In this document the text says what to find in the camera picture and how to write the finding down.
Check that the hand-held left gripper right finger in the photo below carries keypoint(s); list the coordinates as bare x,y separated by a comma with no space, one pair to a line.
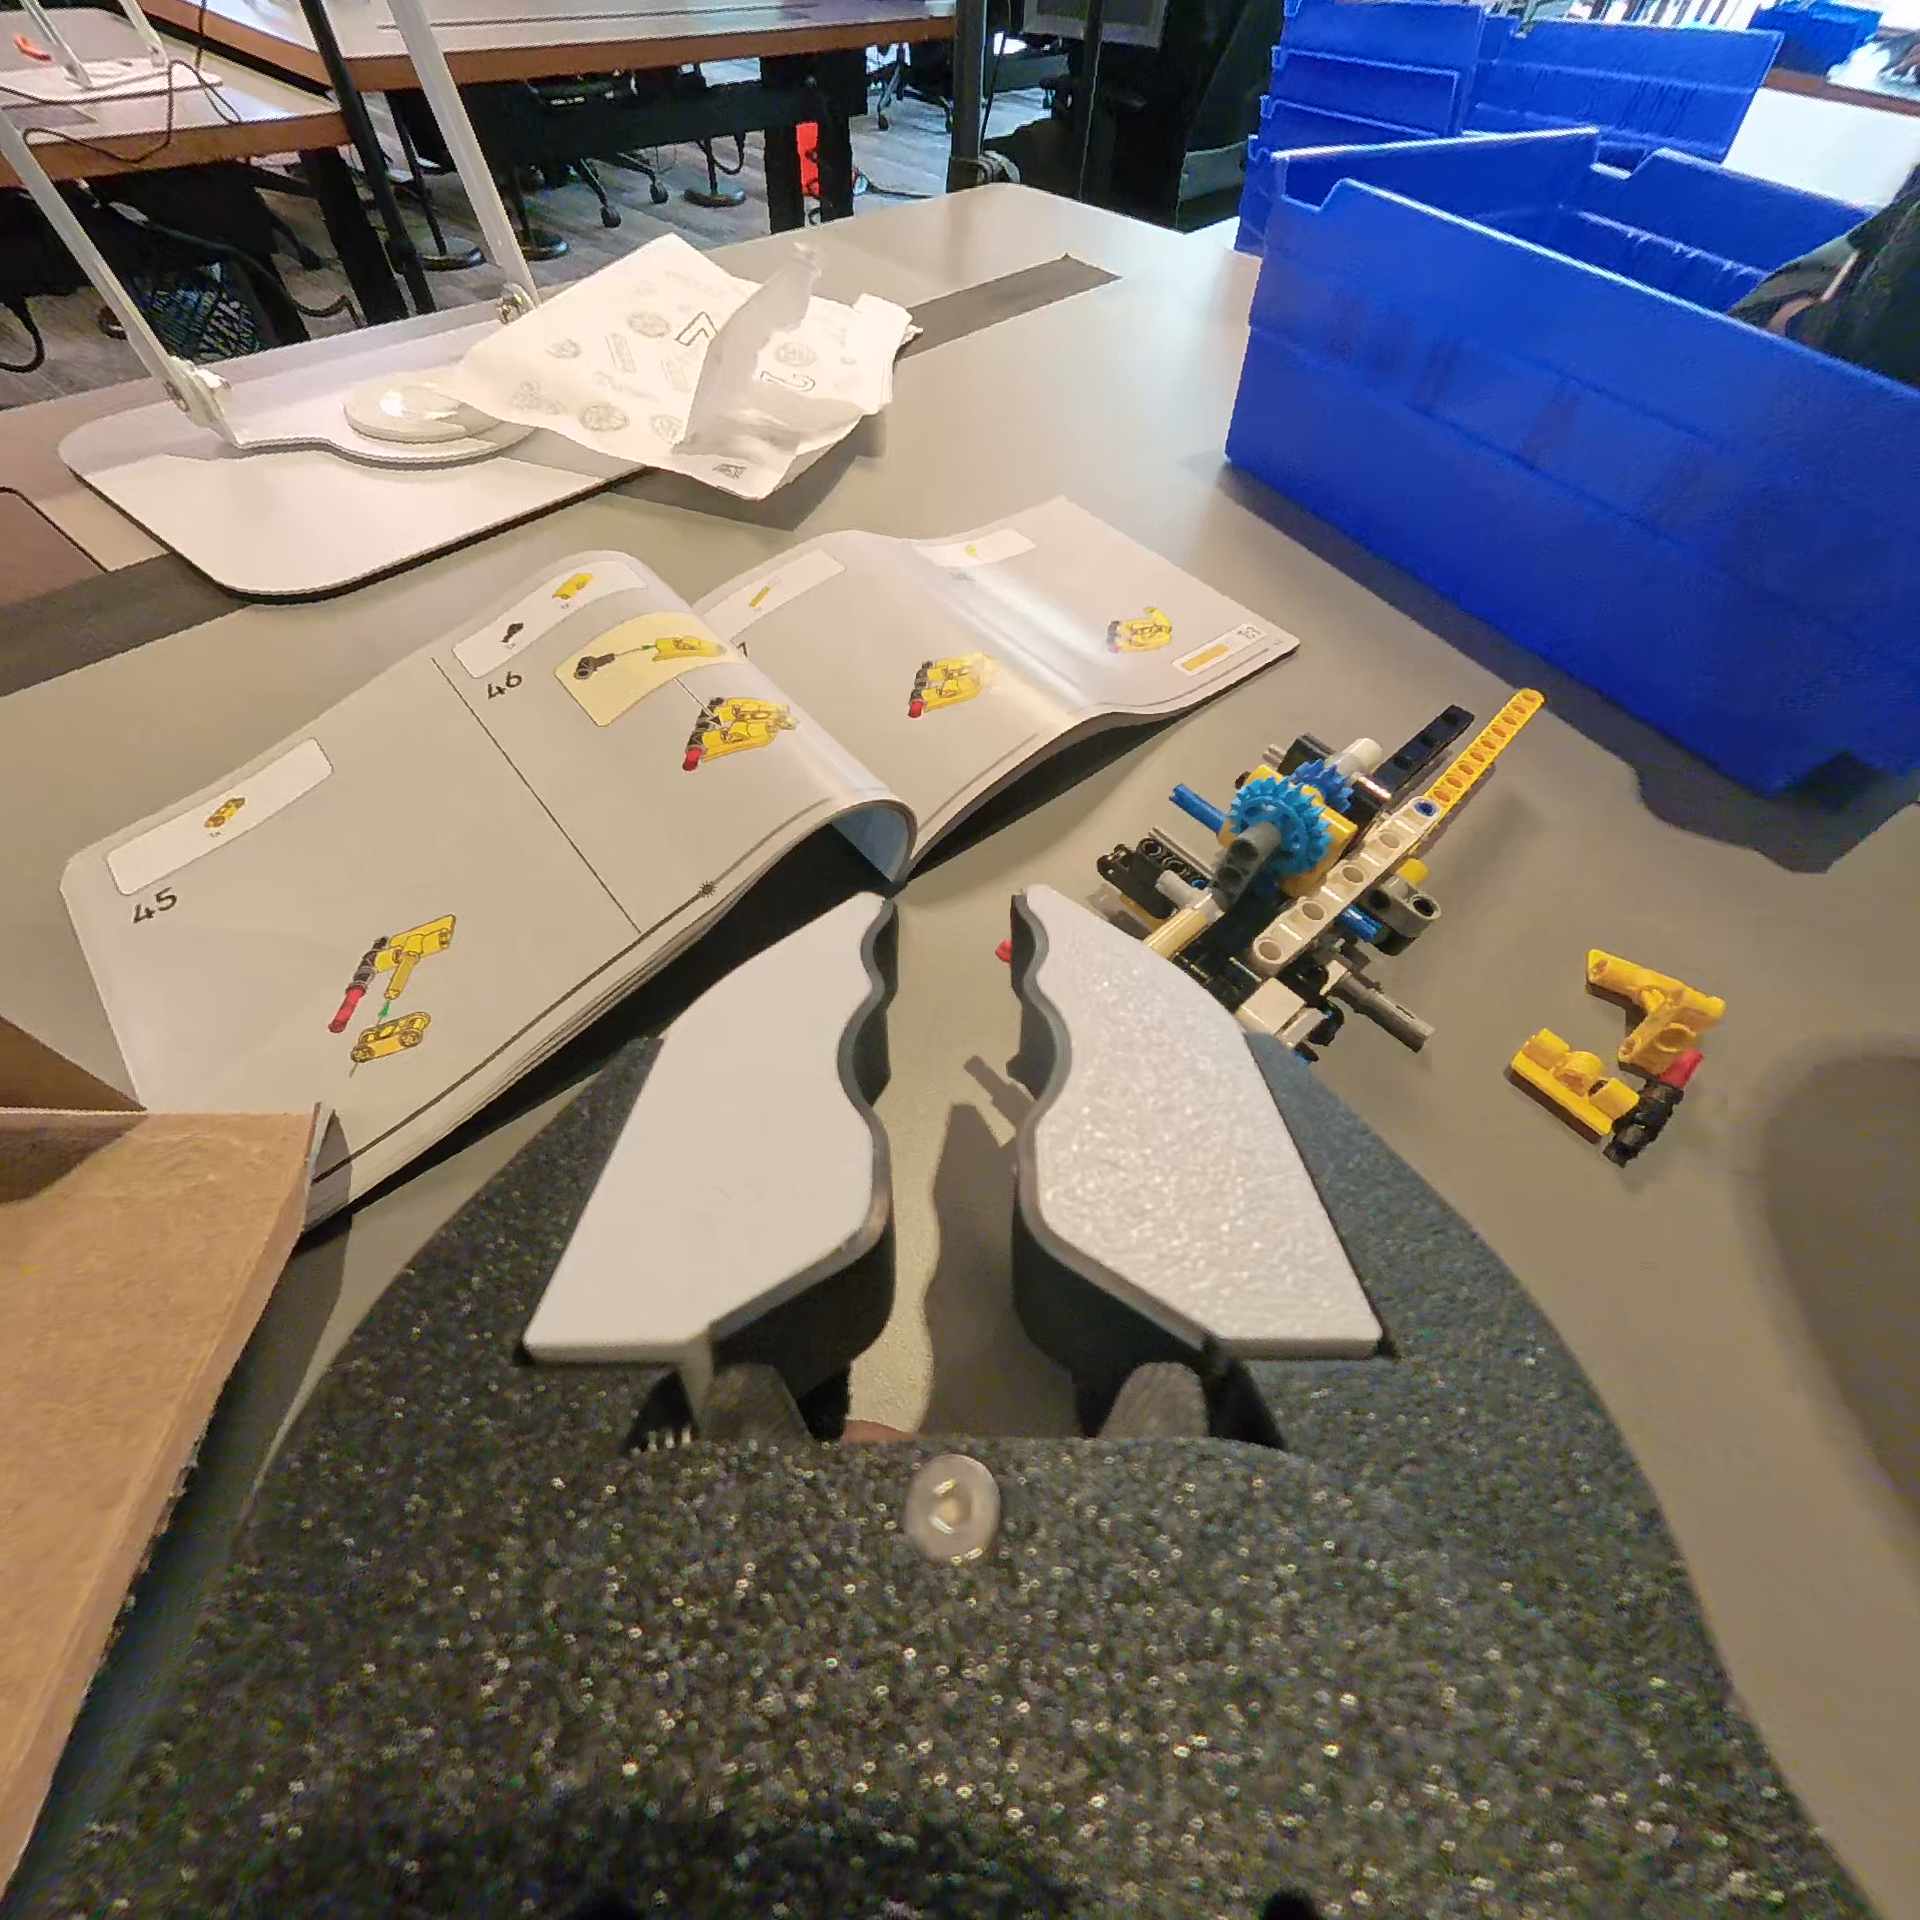
1172,1170

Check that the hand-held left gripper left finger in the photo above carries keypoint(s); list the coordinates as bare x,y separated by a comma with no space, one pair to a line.
735,1170

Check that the yellow lego connector piece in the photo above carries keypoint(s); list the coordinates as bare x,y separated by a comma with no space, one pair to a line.
1569,1072

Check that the red and black lego pin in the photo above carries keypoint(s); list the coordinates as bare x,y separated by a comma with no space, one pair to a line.
1650,1117

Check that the yellow lego connector with axle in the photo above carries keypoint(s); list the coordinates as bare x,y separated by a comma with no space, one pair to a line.
1665,1012

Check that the lego vehicle model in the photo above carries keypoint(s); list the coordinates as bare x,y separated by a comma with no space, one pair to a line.
1306,885

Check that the cardboard lego box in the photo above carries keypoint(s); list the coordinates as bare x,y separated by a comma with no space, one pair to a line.
120,1349

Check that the open instruction booklet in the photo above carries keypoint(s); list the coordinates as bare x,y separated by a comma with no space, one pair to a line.
525,840

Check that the large blue storage bin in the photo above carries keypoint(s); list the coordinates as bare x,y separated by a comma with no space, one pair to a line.
1500,481

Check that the white desk lamp stand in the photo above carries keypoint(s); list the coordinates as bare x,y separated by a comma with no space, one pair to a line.
300,493

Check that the white printed paper bag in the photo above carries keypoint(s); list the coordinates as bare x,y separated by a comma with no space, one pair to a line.
600,376

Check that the wooden office desk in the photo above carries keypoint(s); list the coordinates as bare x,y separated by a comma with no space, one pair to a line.
600,37

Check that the row of blue bins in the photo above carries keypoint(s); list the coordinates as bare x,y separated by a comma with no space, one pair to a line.
1576,76

